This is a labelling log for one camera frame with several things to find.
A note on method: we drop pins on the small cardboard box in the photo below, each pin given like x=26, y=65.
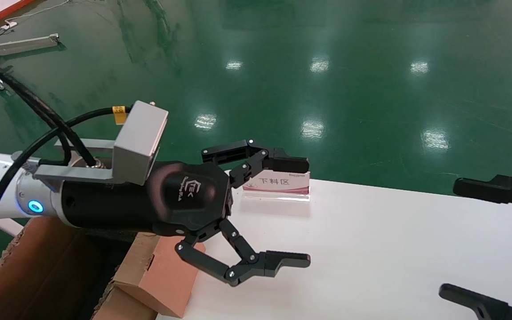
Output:
x=171, y=275

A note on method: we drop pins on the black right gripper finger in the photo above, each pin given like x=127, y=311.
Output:
x=496, y=189
x=478, y=302

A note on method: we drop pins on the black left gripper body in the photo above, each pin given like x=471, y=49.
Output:
x=185, y=195

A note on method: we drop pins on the acrylic sign holder with label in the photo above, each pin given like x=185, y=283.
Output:
x=278, y=184

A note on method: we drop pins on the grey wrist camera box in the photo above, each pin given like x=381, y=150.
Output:
x=138, y=142

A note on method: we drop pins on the large cardboard box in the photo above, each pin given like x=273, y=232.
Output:
x=38, y=266

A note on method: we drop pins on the white metal tube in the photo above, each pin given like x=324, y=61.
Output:
x=9, y=227

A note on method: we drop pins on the white power strip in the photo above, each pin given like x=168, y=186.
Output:
x=9, y=25

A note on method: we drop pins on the long grey metal base bar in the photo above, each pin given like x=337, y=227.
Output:
x=25, y=43

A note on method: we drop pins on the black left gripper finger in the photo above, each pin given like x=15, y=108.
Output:
x=282, y=163
x=247, y=264

